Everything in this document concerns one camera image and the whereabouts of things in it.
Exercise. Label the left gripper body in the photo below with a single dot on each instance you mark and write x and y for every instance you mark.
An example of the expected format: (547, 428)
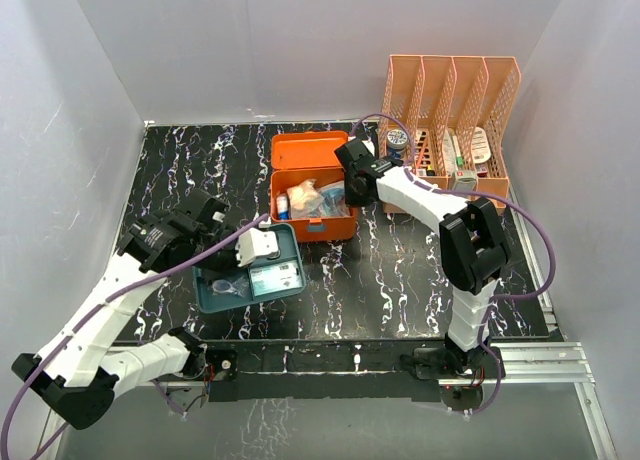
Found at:
(220, 262)

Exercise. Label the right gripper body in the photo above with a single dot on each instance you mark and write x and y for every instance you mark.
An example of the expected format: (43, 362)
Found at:
(352, 197)

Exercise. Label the light blue long packet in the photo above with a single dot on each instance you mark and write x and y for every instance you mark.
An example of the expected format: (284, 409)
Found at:
(334, 193)

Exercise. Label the clear bag blue items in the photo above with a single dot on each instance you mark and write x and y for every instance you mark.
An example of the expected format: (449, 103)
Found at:
(333, 209)

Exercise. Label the teal divided tray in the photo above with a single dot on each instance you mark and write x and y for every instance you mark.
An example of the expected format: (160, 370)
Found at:
(209, 303)

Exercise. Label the white blue sachet packet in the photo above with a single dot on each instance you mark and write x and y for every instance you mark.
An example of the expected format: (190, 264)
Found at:
(275, 278)

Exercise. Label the beige bandage bag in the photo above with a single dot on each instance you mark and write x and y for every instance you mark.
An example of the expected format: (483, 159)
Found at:
(304, 199)

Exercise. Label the white blue small bottle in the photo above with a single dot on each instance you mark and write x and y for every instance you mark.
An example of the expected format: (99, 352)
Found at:
(282, 207)

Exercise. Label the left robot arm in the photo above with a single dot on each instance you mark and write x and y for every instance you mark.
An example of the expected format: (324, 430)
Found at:
(76, 374)

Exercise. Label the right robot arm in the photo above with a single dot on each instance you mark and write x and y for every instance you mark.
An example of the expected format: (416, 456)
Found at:
(473, 247)

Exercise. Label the blue round tin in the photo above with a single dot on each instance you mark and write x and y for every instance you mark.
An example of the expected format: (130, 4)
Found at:
(397, 140)

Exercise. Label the peach desk file organizer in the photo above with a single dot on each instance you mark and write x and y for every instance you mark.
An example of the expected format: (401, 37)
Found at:
(438, 101)

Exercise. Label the white pill blister pack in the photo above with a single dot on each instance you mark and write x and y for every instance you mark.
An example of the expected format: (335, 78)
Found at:
(480, 147)

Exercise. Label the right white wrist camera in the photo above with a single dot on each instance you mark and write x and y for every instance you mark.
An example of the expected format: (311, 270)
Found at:
(367, 145)

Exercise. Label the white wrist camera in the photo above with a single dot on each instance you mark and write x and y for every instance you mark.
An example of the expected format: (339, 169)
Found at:
(256, 244)
(367, 145)

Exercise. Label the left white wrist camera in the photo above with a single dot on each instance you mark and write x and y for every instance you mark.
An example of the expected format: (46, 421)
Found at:
(256, 244)

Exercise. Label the aluminium frame rail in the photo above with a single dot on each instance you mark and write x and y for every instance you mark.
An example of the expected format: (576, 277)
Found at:
(352, 401)

